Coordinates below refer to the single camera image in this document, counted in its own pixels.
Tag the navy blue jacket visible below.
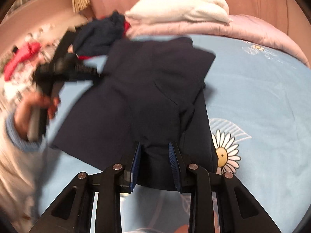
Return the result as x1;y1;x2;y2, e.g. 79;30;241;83
51;37;218;191

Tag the left forearm light sleeve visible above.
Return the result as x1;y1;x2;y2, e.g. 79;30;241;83
1;112;46;232

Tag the left hand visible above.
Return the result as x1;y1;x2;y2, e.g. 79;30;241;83
14;91;61;140

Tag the red puffy jacket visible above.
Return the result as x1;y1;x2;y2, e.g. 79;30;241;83
3;42;41;82

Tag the crumpled navy garment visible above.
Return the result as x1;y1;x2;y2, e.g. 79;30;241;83
73;10;127;57

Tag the red garment under pile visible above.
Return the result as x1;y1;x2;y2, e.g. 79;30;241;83
76;21;132;61

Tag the light blue floral bedsheet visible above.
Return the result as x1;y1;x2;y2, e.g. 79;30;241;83
38;35;310;232

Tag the white folded pillow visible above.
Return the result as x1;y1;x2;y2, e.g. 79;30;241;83
125;0;232;24

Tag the pink quilt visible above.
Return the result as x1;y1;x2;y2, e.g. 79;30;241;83
126;15;310;68

